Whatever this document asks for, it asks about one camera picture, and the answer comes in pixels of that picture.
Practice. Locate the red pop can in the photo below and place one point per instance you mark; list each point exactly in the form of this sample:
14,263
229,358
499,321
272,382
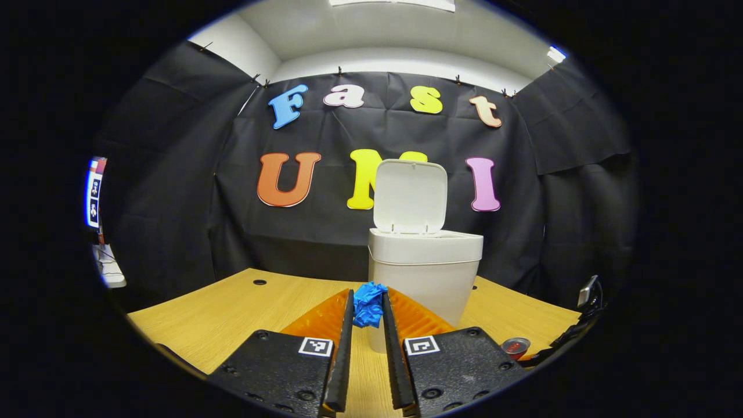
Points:
515,347

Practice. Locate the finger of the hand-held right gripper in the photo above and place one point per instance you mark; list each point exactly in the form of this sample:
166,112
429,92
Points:
566,339

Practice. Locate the computer monitor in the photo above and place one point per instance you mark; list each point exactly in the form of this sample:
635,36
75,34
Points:
94,194

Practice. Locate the white side table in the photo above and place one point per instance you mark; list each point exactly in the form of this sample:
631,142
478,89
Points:
110,270

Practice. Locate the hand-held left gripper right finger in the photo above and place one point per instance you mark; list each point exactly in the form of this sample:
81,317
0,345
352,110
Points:
393,360

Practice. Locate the long ceiling light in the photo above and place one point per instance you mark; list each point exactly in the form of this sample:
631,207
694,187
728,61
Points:
395,3

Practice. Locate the blue paper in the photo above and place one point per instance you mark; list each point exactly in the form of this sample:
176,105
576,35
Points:
368,305

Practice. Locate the black backdrop cloth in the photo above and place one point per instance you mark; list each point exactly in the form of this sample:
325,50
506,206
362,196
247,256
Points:
348,244

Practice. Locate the small ceiling light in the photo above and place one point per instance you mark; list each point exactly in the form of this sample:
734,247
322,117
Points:
556,54

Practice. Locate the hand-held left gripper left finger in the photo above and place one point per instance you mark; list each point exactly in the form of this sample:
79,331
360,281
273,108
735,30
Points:
342,360

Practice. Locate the white desktop garbage bin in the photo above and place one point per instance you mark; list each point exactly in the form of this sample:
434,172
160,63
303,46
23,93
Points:
429,273

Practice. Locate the wooden desktop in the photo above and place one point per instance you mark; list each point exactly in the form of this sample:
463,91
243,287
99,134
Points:
232,313

